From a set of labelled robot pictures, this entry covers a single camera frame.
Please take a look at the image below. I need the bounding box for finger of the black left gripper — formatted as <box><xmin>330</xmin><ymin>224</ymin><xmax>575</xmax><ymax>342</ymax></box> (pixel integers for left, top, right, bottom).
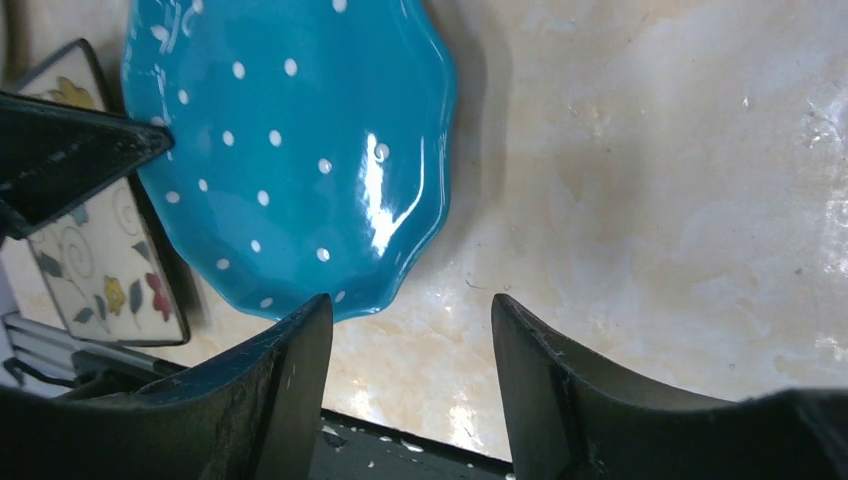
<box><xmin>1</xmin><ymin>92</ymin><xmax>174</xmax><ymax>240</ymax></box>

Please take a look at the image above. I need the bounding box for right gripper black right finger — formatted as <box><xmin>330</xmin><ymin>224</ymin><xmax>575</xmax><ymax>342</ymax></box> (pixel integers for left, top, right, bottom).
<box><xmin>491</xmin><ymin>294</ymin><xmax>847</xmax><ymax>479</ymax></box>

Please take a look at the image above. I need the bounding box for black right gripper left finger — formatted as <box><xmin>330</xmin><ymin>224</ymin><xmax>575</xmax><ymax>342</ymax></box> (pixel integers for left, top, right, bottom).
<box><xmin>1</xmin><ymin>294</ymin><xmax>333</xmax><ymax>479</ymax></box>

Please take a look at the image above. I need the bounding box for square floral ceramic plate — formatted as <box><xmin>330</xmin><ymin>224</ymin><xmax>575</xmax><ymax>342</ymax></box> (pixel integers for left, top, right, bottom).
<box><xmin>9</xmin><ymin>38</ymin><xmax>193</xmax><ymax>348</ymax></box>

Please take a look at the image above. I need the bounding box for blue polka dot plate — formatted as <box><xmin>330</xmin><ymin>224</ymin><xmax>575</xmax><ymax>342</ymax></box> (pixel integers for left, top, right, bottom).
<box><xmin>121</xmin><ymin>1</ymin><xmax>458</xmax><ymax>321</ymax></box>

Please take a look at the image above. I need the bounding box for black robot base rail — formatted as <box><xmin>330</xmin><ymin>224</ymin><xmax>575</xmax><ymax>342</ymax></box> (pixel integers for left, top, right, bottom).
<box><xmin>0</xmin><ymin>311</ymin><xmax>515</xmax><ymax>480</ymax></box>

